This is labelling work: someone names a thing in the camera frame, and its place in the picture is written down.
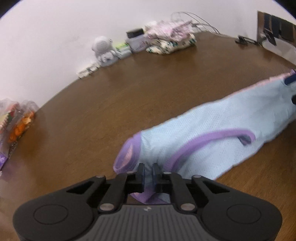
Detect plastic box of oranges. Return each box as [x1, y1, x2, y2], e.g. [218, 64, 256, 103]
[7, 100, 39, 148]

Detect wooden chair with cloth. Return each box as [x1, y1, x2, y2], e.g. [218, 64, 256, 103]
[257, 11, 296, 64]

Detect pink blue purple tank top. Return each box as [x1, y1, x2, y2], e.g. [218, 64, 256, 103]
[113, 70, 295, 204]

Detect green white small box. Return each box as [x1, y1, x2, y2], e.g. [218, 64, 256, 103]
[115, 42, 132, 59]

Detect small black box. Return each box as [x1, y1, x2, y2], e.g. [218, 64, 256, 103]
[126, 28, 144, 39]

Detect purple tissue box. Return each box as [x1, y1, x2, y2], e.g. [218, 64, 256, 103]
[0, 142, 10, 169]

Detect white charger cables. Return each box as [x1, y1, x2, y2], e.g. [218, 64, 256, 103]
[171, 11, 223, 35]

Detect white astronaut figurine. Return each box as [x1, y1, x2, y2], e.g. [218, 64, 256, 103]
[92, 36, 119, 67]

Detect white floral folded cloth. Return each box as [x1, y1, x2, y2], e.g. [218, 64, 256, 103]
[146, 34, 197, 55]

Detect plastic bag of snacks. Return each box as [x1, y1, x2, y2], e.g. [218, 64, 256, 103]
[1, 98, 21, 138]

